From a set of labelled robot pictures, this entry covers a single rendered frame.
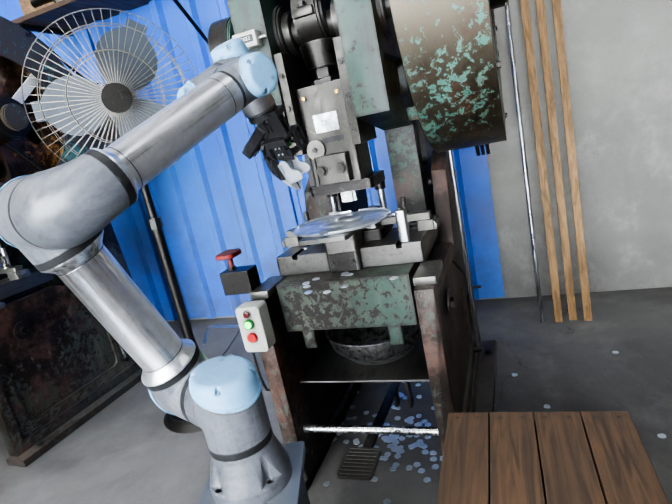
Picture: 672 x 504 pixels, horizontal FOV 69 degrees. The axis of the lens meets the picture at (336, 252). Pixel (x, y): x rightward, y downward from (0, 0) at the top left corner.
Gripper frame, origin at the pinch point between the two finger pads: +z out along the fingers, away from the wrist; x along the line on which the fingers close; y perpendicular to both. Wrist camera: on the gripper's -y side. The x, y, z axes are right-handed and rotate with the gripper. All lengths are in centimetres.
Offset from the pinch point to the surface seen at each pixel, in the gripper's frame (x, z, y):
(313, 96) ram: 30.2, -9.6, -6.5
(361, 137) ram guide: 25.9, 3.3, 5.8
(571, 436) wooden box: -24, 53, 58
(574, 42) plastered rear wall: 161, 43, 38
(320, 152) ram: 22.6, 4.0, -7.0
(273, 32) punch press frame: 36.2, -27.7, -14.1
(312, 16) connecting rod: 39.6, -27.3, -2.5
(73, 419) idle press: -47, 78, -150
